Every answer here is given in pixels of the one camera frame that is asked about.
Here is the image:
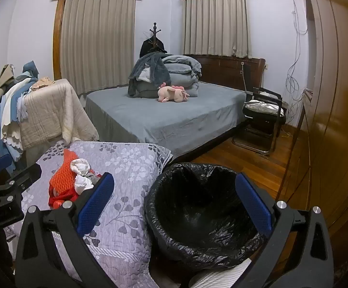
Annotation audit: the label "black folding chair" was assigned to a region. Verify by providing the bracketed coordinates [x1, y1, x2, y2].
[232, 87, 287, 156]

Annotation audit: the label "folded grey duvets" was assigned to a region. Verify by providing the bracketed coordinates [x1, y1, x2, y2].
[128, 54, 202, 98]

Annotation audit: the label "wooden coat rack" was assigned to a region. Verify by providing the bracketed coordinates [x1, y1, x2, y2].
[148, 22, 162, 53]

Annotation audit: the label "narrow beige curtain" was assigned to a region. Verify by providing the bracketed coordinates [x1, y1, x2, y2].
[184, 0, 249, 58]

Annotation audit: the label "khaki cloth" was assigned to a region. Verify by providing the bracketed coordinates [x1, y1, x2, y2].
[0, 64, 15, 99]

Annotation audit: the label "white wall cables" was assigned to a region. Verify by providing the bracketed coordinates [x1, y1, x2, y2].
[285, 0, 309, 102]

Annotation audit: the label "wooden headboard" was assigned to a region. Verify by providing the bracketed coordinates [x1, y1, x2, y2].
[184, 54, 266, 92]

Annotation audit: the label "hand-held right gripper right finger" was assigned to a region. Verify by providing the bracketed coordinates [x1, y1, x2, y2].
[235, 172, 334, 288]

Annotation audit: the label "dark coat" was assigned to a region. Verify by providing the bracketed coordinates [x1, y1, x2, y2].
[140, 37, 168, 58]

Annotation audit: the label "blue white scalloped cloths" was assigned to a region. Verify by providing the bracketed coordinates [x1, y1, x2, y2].
[0, 61, 39, 164]

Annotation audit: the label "wooden wardrobe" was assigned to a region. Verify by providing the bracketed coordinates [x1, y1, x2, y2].
[282, 0, 348, 288]

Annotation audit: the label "peach cloth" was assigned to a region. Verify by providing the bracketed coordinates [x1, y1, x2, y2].
[31, 77, 56, 90]

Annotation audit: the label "grey charging cable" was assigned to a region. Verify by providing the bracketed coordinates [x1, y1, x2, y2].
[240, 61, 249, 92]

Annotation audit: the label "trash bin with black bag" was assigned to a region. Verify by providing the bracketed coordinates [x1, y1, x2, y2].
[144, 162, 275, 269]

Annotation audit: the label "red glove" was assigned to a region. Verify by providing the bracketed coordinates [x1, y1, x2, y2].
[48, 186, 81, 209]

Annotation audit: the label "silver cushion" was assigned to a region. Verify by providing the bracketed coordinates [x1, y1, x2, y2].
[246, 98, 282, 115]

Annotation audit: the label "dark grey fleece blanket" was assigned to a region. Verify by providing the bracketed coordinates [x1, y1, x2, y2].
[128, 52, 172, 96]

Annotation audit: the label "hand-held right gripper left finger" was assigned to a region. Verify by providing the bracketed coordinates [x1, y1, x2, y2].
[14, 172, 123, 288]

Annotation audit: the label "bed with grey sheet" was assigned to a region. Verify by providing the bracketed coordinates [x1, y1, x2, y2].
[85, 81, 248, 161]

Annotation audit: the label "wide beige curtain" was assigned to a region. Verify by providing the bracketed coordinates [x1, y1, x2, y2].
[59, 0, 136, 95]

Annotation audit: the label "pink plush toy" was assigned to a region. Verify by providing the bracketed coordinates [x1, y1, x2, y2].
[157, 85, 190, 103]

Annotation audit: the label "striped cloth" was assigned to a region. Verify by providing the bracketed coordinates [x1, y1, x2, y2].
[189, 259, 252, 288]

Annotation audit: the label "grey floral quilt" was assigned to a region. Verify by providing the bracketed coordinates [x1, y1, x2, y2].
[4, 141, 173, 288]

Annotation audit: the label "orange foam net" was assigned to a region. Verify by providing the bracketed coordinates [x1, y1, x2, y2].
[48, 148, 81, 195]

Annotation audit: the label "wooden window frame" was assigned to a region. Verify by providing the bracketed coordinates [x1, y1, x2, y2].
[52, 0, 66, 81]

